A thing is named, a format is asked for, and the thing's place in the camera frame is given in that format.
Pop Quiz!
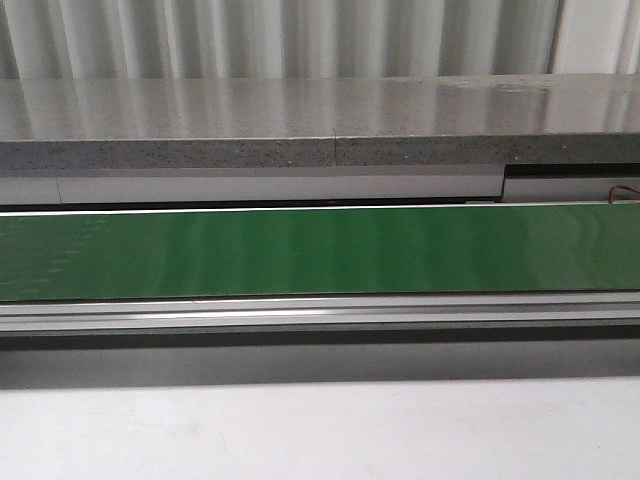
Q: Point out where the grey rear conveyor rail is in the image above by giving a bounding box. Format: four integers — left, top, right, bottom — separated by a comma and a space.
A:
1, 163, 639, 206

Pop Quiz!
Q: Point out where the white curtain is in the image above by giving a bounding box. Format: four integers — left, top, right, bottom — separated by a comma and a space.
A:
1, 1, 639, 79

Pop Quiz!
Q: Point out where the grey stone countertop slab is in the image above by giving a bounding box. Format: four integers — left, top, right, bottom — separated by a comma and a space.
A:
1, 74, 639, 171

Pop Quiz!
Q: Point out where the green conveyor belt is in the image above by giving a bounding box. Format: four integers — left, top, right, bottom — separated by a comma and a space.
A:
1, 203, 639, 302

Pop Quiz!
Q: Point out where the aluminium conveyor front rail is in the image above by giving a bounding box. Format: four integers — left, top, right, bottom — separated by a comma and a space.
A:
1, 292, 639, 332

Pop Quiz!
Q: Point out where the red wire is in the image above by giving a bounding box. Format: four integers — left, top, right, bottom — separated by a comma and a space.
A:
607, 185, 640, 204

